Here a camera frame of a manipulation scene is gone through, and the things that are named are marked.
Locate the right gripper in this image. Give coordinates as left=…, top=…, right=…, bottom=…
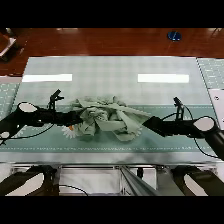
left=142, top=115, right=172, bottom=138

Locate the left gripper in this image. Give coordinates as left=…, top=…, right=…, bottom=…
left=61, top=111, right=83, bottom=128

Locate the pale green shirt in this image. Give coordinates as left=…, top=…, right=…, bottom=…
left=68, top=95, right=152, bottom=142

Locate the blue round object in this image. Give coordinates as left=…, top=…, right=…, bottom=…
left=167, top=30, right=183, bottom=42

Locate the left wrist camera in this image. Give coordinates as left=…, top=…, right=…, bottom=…
left=47, top=88, right=66, bottom=111

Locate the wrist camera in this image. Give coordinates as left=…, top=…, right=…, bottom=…
left=47, top=88, right=66, bottom=111
left=172, top=96, right=185, bottom=122

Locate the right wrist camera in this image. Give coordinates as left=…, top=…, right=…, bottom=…
left=172, top=96, right=185, bottom=122

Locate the black cable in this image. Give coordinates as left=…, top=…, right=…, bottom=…
left=0, top=123, right=54, bottom=146
left=58, top=183, right=90, bottom=197
left=182, top=104, right=223, bottom=159

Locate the silver frame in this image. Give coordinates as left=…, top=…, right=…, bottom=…
left=0, top=161, right=224, bottom=197

